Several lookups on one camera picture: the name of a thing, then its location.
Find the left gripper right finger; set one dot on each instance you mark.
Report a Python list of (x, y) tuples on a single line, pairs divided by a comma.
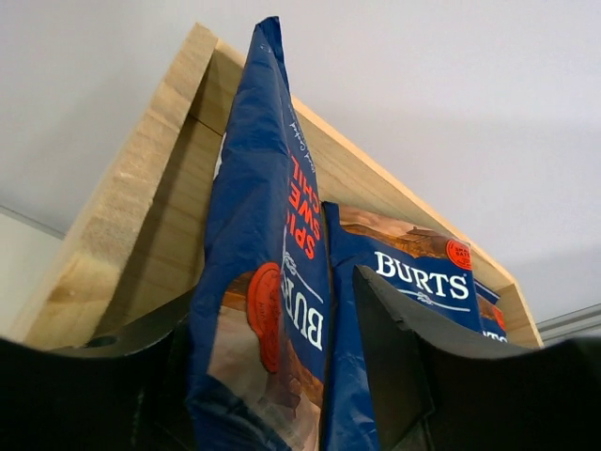
[(436, 385)]

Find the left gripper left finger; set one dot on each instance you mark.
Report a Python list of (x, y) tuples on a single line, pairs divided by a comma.
[(123, 390)]

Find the blue Burts bag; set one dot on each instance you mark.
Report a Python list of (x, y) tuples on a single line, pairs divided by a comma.
[(260, 315), (375, 263), (491, 317)]

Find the wooden two-tier shelf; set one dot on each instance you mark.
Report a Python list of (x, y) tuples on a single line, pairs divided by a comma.
[(138, 241)]

